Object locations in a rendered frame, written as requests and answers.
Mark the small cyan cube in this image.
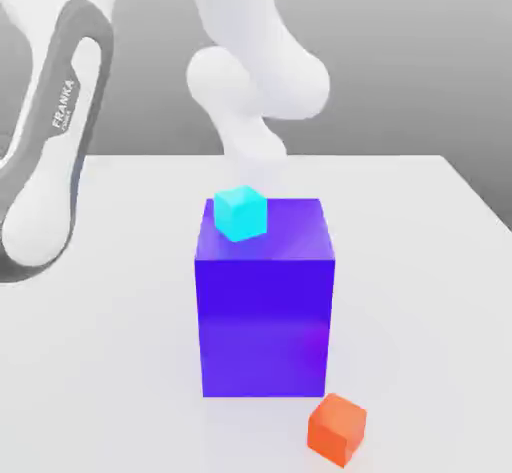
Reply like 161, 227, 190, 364
213, 184, 268, 243

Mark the small orange cube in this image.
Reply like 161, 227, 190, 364
306, 392, 368, 469

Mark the large blue box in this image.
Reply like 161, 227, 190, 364
194, 197, 336, 399

